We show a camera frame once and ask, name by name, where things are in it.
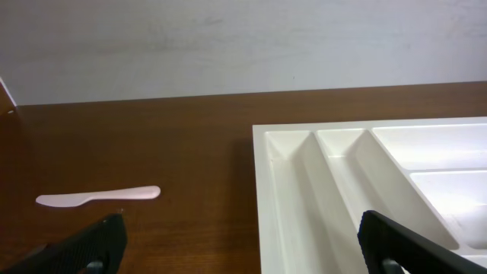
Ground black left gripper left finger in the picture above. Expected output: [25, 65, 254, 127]
[1, 213, 127, 274]

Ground pink plastic knife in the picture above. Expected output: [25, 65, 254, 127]
[36, 186, 161, 208]

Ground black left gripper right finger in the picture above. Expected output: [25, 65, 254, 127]
[358, 210, 486, 274]

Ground white cutlery tray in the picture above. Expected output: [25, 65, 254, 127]
[253, 117, 486, 273]

